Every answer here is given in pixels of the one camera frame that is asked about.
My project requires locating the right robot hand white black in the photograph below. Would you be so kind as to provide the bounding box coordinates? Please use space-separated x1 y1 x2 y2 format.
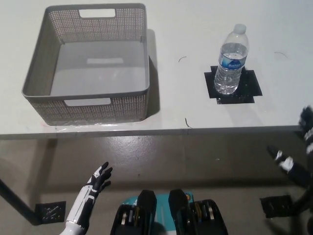
266 105 313 188

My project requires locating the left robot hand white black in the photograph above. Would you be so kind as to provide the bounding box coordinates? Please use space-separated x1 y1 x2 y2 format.
65 161 113 227

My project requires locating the clear plastic water bottle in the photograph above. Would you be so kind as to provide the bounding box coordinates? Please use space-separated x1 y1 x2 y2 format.
214 23 250 95

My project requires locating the black metal table leg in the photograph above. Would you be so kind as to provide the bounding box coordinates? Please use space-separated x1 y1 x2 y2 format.
292 181 313 217
0 177 43 226

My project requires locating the black tape patch on floor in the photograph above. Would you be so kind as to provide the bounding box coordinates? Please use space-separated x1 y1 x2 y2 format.
259 195 298 219
35 201 67 225

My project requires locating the grey perforated plastic basket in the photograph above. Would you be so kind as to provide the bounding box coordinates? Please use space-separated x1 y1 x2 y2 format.
21 2 151 126

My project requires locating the black tape patch on table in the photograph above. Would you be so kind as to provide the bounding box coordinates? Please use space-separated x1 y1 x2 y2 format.
204 65 263 105

